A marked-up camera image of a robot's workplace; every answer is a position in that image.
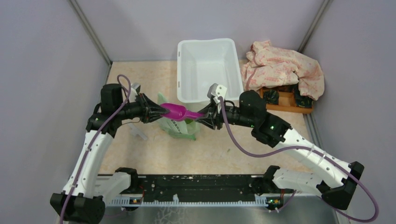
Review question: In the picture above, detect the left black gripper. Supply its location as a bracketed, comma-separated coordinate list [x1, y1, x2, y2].
[116, 92, 170, 123]

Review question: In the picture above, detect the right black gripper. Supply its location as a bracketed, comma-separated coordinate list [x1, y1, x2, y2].
[195, 101, 255, 130]

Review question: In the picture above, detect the white bag clip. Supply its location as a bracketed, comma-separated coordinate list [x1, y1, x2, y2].
[127, 123, 148, 140]

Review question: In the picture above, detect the green cat litter bag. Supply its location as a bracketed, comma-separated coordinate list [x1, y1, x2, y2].
[155, 92, 201, 141]

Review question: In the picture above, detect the purple plastic scoop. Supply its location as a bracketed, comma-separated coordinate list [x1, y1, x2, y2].
[160, 103, 204, 121]

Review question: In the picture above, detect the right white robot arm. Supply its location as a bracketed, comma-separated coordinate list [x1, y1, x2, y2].
[197, 91, 364, 210]

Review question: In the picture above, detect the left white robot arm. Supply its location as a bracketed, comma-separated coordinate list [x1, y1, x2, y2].
[50, 84, 169, 224]

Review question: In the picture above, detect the white plastic litter box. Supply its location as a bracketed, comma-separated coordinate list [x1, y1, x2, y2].
[177, 38, 243, 104]

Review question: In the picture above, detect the dark patterned cloth bundle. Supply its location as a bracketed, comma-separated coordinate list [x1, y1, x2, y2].
[263, 89, 279, 105]

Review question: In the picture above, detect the pink patterned cloth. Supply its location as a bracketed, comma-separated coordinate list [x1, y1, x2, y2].
[240, 40, 325, 100]

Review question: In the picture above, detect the wooden tray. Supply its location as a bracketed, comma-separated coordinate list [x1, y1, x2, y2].
[259, 85, 314, 114]

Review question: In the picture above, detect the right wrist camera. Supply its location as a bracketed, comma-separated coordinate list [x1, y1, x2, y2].
[207, 83, 227, 99]

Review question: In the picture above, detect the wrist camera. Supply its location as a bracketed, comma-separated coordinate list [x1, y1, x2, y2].
[207, 83, 227, 99]
[130, 83, 141, 97]

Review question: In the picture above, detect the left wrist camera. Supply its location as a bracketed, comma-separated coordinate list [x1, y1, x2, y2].
[130, 83, 141, 97]

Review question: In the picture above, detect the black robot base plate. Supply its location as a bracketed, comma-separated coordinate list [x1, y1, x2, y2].
[111, 174, 294, 205]

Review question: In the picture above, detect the aluminium frame rail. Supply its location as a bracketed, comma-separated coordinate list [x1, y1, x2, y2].
[92, 175, 346, 208]

